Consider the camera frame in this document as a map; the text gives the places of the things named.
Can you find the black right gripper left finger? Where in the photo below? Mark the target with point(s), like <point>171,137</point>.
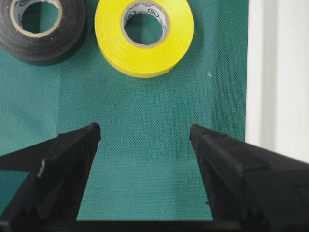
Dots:
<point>45,182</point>

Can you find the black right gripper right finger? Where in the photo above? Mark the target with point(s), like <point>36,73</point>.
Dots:
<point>250,184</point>

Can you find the yellow tape roll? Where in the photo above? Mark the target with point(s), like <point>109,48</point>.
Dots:
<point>139,60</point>

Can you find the white plastic tray case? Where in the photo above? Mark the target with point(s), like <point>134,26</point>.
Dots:
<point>277,98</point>

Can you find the black tape roll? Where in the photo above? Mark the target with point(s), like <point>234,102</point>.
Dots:
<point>50,47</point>

